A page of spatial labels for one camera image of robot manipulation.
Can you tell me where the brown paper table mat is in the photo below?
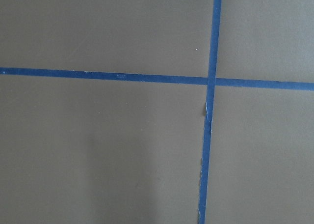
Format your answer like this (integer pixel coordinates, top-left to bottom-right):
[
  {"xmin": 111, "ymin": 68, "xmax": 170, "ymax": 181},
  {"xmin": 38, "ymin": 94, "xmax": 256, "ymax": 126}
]
[{"xmin": 0, "ymin": 0, "xmax": 314, "ymax": 224}]

